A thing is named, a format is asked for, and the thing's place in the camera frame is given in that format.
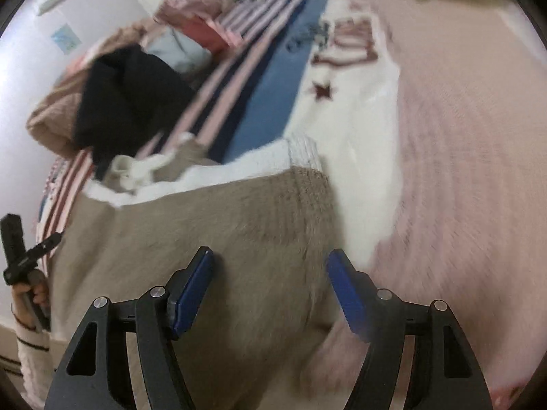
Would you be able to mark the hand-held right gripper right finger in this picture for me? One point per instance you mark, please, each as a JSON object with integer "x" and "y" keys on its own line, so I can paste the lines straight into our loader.
{"x": 348, "y": 294}

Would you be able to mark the person's left hand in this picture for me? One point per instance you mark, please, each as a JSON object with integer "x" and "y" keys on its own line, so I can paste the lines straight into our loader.
{"x": 40, "y": 290}

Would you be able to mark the pink quilt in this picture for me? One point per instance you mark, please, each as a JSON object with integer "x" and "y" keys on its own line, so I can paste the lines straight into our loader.
{"x": 47, "y": 124}

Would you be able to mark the light blue garment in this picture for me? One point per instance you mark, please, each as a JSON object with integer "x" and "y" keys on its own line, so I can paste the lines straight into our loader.
{"x": 179, "y": 50}

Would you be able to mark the black garment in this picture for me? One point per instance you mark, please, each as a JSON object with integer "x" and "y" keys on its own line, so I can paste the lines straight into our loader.
{"x": 128, "y": 102}

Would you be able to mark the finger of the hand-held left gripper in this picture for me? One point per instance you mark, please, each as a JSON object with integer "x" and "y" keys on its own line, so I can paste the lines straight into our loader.
{"x": 10, "y": 239}
{"x": 45, "y": 245}

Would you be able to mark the person's left forearm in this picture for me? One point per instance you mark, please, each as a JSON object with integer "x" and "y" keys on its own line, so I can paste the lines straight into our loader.
{"x": 34, "y": 363}

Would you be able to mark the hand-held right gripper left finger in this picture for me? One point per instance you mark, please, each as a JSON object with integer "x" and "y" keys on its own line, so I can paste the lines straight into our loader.
{"x": 194, "y": 294}

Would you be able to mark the blue wall poster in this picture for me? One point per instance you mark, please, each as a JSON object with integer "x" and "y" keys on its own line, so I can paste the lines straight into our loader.
{"x": 66, "y": 39}

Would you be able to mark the pink ruffled garment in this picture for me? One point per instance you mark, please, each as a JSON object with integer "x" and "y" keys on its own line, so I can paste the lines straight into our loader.
{"x": 188, "y": 7}

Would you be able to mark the large pink pillow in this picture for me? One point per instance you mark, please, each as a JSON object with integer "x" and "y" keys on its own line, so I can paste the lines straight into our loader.
{"x": 461, "y": 158}

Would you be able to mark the red garment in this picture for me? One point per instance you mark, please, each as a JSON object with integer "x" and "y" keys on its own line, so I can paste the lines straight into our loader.
{"x": 205, "y": 34}

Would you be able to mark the beige knit sweater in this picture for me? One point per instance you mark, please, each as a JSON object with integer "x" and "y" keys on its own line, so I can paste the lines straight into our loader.
{"x": 213, "y": 239}

